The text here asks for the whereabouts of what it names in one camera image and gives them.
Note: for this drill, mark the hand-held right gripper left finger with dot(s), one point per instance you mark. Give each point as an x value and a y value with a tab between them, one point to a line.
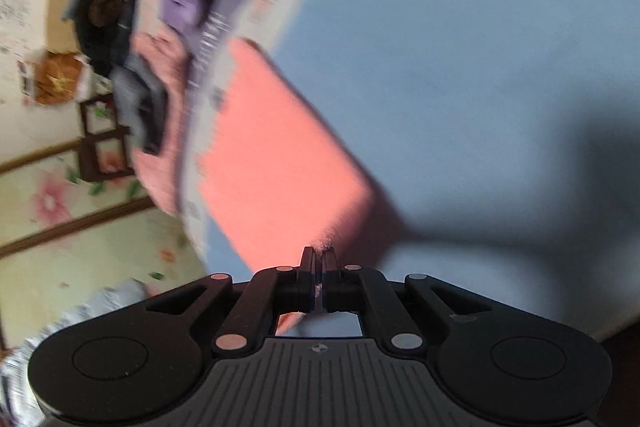
310	279

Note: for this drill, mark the dark wooden frame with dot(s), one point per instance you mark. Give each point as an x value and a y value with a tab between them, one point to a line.
87	142

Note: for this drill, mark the silver foil sheet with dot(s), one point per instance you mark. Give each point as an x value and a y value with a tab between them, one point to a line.
100	299

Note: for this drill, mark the black bag pile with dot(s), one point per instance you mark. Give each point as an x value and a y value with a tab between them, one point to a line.
100	2

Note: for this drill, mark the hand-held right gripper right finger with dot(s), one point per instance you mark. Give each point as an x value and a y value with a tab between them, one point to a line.
330	279

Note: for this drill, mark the pink cloth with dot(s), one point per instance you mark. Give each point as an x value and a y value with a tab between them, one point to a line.
160	187

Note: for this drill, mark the blue bed sheet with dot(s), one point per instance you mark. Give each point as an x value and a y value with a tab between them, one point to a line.
450	82

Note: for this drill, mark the grey black blurred object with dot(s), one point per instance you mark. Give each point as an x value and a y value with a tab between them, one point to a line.
142	107

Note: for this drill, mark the coral pink towel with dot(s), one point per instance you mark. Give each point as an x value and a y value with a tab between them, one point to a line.
280	147

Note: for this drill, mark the brown orange bag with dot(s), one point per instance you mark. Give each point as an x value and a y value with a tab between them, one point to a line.
57	77

